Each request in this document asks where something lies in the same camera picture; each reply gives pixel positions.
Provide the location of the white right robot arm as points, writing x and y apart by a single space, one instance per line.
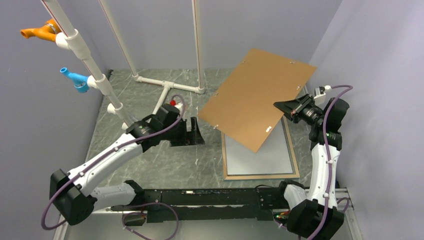
313 213

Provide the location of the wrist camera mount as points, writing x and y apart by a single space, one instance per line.
319 95
178 105

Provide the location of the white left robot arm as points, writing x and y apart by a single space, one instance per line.
76 194

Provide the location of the orange plastic hook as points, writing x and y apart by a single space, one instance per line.
47 32

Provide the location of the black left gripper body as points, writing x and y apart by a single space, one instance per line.
177 134

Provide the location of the blue plastic hook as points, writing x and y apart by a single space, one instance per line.
80 82

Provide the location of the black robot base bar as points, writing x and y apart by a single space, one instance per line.
258 203

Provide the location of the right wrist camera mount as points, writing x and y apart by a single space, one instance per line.
319 95

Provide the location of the wooden picture frame with glass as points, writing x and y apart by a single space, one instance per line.
261 159

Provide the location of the wooden frame backing board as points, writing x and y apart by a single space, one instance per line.
243 106

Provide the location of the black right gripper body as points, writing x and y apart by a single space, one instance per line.
310 114

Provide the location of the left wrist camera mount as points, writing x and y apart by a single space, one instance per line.
178 105

